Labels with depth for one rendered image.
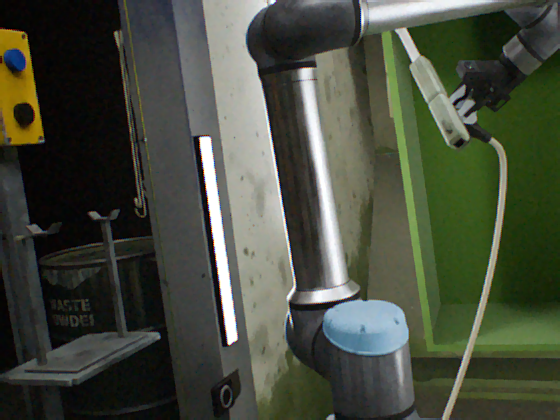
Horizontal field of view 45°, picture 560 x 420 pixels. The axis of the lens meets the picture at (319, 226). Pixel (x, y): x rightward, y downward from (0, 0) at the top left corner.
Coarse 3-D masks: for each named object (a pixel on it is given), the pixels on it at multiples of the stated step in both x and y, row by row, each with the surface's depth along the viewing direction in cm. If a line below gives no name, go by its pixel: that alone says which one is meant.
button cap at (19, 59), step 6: (6, 54) 151; (12, 54) 151; (18, 54) 152; (6, 60) 151; (12, 60) 151; (18, 60) 152; (24, 60) 154; (12, 66) 151; (18, 66) 152; (24, 66) 154
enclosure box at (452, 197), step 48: (384, 48) 201; (432, 48) 231; (480, 48) 227; (528, 96) 228; (432, 144) 243; (480, 144) 238; (528, 144) 233; (432, 192) 250; (480, 192) 244; (528, 192) 239; (432, 240) 256; (480, 240) 251; (528, 240) 245; (432, 288) 250; (480, 288) 258; (528, 288) 252; (432, 336) 231; (480, 336) 237; (528, 336) 231
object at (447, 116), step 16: (400, 32) 186; (416, 64) 176; (416, 80) 174; (432, 80) 170; (432, 96) 168; (448, 96) 170; (432, 112) 167; (448, 112) 162; (448, 128) 159; (464, 128) 161; (480, 128) 174; (448, 144) 160; (464, 144) 161
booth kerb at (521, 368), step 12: (420, 360) 317; (432, 360) 315; (444, 360) 313; (456, 360) 310; (480, 360) 307; (492, 360) 305; (504, 360) 303; (516, 360) 301; (528, 360) 299; (540, 360) 297; (552, 360) 295; (420, 372) 318; (432, 372) 315; (444, 372) 313; (456, 372) 311; (468, 372) 309; (480, 372) 308; (492, 372) 305; (504, 372) 303; (516, 372) 302; (528, 372) 300; (540, 372) 298; (552, 372) 296
